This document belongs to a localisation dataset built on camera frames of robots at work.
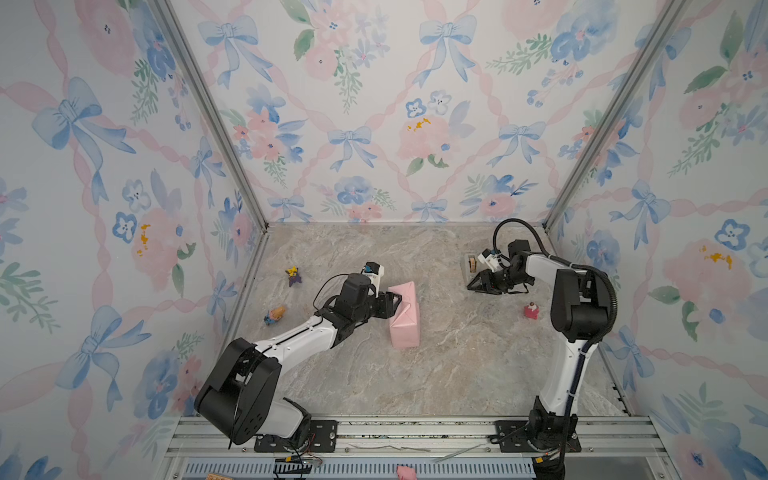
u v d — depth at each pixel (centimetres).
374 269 77
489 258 96
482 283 93
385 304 75
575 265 63
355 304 67
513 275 87
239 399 43
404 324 79
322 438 74
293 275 102
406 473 68
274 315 93
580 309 57
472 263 103
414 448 73
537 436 68
